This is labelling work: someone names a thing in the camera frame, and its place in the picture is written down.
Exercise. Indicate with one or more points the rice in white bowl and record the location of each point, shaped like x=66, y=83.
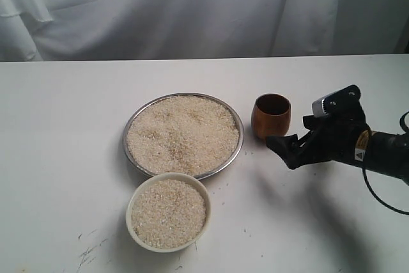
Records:
x=168, y=214

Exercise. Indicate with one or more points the white backdrop cloth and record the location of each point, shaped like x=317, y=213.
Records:
x=80, y=30

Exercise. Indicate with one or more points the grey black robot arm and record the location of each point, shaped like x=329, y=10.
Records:
x=383, y=153

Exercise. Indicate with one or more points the white ceramic bowl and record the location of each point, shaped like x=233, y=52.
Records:
x=175, y=176

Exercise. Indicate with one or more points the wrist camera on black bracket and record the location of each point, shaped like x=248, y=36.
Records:
x=343, y=104

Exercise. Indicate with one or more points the beige grain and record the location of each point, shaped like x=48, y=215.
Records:
x=182, y=132

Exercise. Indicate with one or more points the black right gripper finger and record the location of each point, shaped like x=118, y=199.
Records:
x=312, y=123

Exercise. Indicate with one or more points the brown wooden cup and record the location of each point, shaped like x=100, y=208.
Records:
x=271, y=116

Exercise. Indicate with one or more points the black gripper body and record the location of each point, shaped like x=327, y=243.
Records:
x=335, y=141

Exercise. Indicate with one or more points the round steel tray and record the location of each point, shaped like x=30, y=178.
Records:
x=234, y=145

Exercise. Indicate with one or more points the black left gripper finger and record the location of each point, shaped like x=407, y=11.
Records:
x=289, y=149

